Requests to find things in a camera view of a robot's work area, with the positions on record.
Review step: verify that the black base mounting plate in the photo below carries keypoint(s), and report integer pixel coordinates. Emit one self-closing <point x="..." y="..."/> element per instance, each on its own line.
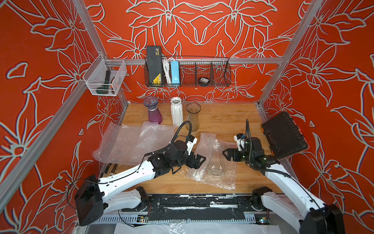
<point x="173" y="208"/>

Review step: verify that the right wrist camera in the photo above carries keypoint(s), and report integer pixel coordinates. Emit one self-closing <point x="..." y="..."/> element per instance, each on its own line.
<point x="240" y="140"/>

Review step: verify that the bubble wrap sheet of vase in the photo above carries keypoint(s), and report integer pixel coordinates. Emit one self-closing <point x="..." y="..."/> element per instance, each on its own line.
<point x="106" y="152"/>

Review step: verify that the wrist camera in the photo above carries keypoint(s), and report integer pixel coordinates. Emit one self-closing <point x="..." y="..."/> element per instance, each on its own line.
<point x="240" y="140"/>
<point x="191" y="141"/>

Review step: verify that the black plastic tool case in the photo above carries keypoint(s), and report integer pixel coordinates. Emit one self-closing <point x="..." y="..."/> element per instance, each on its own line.
<point x="284" y="136"/>

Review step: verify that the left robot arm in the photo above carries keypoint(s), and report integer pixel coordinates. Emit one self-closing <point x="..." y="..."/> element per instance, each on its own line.
<point x="97" y="196"/>

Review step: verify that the black box with yellow label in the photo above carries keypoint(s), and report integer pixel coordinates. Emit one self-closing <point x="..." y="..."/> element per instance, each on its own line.
<point x="154" y="64"/>

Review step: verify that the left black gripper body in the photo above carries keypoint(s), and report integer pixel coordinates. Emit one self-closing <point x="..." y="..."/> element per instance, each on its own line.
<point x="191" y="161"/>

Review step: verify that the black wire wall basket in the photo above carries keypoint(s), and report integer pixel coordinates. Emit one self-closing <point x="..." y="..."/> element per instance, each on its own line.
<point x="218" y="70"/>

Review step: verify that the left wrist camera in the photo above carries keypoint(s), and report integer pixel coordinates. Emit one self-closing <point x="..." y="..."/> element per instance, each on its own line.
<point x="191" y="141"/>

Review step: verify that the white ribbed ceramic vase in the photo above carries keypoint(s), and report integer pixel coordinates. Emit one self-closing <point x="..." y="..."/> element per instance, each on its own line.
<point x="176" y="111"/>

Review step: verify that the clear glass vase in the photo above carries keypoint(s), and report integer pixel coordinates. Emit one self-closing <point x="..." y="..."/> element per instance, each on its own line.
<point x="193" y="109"/>
<point x="216" y="166"/>

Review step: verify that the bubble roll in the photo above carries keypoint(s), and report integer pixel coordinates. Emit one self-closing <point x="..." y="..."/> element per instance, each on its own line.
<point x="134" y="142"/>
<point x="153" y="136"/>

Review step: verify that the clear plastic wall bin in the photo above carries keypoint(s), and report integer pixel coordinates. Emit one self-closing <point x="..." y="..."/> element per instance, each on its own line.
<point x="95" y="75"/>

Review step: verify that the purple glass vase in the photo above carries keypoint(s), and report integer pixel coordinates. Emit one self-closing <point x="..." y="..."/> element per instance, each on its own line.
<point x="151" y="103"/>

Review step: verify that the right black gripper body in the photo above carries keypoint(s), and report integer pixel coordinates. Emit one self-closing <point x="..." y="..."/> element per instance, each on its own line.
<point x="237" y="153"/>

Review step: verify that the light blue box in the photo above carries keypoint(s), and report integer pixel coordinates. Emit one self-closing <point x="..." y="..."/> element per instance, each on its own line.
<point x="175" y="77"/>

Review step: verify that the bubble bundle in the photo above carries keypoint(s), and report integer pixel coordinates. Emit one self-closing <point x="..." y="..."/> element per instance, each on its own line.
<point x="205" y="148"/>

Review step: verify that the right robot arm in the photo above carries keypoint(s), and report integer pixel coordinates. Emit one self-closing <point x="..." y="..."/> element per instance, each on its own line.
<point x="306" y="213"/>

